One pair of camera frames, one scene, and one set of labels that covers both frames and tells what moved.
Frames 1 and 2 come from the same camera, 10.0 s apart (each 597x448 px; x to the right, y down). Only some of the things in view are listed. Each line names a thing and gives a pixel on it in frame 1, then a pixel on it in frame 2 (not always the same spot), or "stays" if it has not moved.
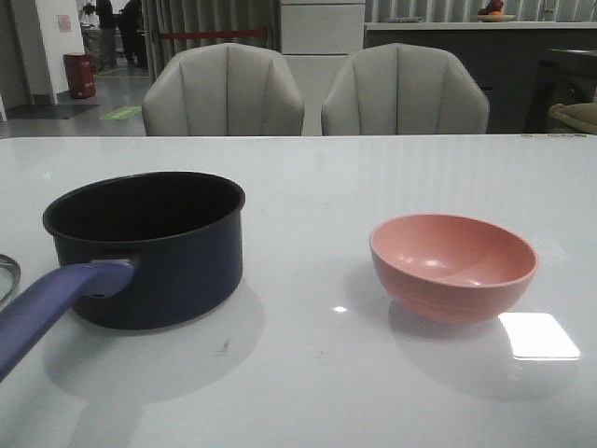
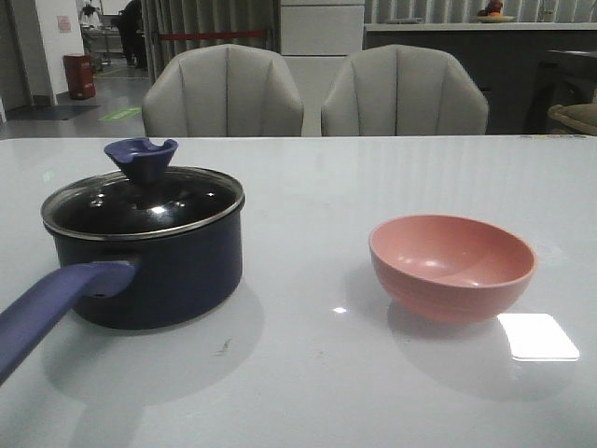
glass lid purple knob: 17,276 -> 144,198
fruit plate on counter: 492,13 stays
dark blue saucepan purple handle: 139,251 stays
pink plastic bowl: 448,269 stays
